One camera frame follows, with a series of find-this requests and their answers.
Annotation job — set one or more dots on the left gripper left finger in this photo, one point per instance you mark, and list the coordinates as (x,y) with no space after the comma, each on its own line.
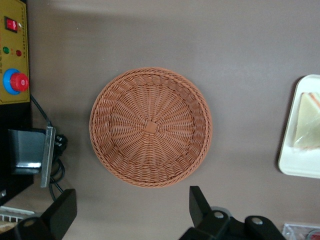
(55,220)

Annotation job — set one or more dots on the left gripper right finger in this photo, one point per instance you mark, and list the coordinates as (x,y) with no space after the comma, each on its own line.
(202,217)

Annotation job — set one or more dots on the triangular sandwich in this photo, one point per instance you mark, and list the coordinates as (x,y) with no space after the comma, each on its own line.
(308,120)

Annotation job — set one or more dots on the beige rectangular tray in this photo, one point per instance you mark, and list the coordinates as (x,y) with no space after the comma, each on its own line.
(290,160)

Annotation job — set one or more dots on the round brown wicker basket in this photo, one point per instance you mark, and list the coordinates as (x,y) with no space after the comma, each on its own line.
(150,100)

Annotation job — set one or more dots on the dark grey box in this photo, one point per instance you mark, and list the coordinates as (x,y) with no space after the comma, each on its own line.
(25,150)

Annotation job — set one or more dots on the clear acrylic bottle rack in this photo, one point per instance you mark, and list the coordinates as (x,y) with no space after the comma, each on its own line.
(292,231)

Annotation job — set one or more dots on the black equipment base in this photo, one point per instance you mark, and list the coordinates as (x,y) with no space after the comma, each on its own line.
(15,115)

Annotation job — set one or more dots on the red emergency stop button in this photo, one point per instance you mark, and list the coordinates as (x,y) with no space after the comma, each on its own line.
(17,82)

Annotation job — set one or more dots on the yellow control box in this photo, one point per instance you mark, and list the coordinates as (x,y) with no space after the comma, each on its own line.
(15,37)

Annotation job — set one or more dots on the grey metal bracket plate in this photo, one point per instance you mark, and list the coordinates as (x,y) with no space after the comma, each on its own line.
(47,155)

